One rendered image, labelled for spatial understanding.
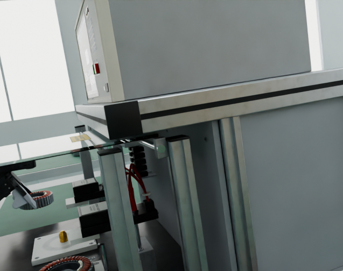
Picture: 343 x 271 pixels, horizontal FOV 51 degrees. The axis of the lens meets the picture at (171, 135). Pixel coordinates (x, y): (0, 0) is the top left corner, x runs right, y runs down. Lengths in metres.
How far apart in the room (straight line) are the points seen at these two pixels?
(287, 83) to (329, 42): 6.72
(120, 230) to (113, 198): 0.05
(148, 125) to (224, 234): 0.21
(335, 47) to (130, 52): 6.86
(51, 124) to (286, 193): 4.95
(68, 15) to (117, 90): 4.99
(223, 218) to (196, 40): 0.30
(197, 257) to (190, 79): 0.29
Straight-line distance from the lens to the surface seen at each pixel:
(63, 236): 0.98
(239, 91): 0.53
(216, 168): 0.54
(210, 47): 0.64
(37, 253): 0.96
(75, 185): 0.93
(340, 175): 0.67
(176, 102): 0.49
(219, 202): 0.56
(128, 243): 0.53
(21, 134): 5.44
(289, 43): 0.72
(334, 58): 7.34
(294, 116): 0.60
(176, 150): 0.51
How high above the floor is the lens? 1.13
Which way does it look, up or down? 8 degrees down
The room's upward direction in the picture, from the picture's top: 9 degrees counter-clockwise
